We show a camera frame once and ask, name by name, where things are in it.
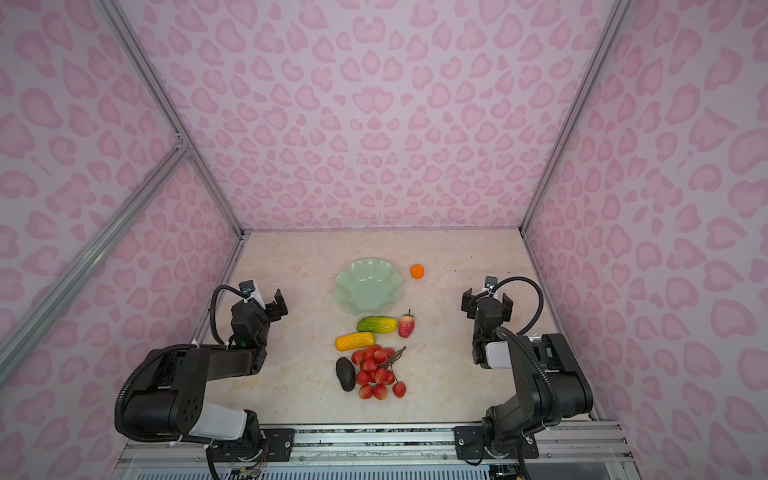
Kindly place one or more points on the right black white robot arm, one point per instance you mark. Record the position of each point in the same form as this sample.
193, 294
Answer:
549, 385

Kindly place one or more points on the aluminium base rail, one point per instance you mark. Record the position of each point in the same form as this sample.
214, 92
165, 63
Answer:
575, 449

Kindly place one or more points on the green yellow fake mango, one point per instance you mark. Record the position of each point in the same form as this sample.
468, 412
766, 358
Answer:
377, 325

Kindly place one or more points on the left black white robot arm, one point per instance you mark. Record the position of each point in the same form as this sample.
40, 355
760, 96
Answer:
163, 399

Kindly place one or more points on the left corner aluminium post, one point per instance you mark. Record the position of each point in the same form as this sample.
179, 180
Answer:
129, 41

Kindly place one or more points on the red fake strawberry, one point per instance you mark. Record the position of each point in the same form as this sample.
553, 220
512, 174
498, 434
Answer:
406, 325

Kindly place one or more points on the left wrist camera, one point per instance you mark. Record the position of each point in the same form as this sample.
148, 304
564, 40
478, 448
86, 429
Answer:
250, 292

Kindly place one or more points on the right corner aluminium post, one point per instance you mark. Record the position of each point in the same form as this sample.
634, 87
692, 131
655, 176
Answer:
608, 40

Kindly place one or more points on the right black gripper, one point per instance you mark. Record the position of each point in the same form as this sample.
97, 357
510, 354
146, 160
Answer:
487, 303

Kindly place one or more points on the light green scalloped fruit bowl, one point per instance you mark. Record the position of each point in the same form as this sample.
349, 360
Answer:
368, 286

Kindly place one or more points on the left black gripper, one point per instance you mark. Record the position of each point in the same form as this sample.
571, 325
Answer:
272, 306

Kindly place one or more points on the corner aluminium post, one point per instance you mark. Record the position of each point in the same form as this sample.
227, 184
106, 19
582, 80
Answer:
608, 40
129, 41

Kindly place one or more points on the red fake cherry bunch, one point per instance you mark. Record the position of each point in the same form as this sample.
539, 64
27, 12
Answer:
375, 374

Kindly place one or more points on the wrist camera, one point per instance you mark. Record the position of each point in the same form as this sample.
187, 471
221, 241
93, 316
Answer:
490, 284
250, 292

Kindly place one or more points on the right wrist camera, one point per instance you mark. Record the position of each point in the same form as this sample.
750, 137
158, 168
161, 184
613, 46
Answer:
490, 284

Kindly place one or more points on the diagonal aluminium frame bar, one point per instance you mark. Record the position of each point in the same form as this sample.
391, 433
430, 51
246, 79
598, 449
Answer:
39, 319

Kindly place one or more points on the small orange fake fruit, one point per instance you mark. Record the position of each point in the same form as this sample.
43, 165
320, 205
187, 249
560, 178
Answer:
417, 271

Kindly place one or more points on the dark fake avocado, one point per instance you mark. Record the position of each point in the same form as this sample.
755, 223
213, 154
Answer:
346, 374

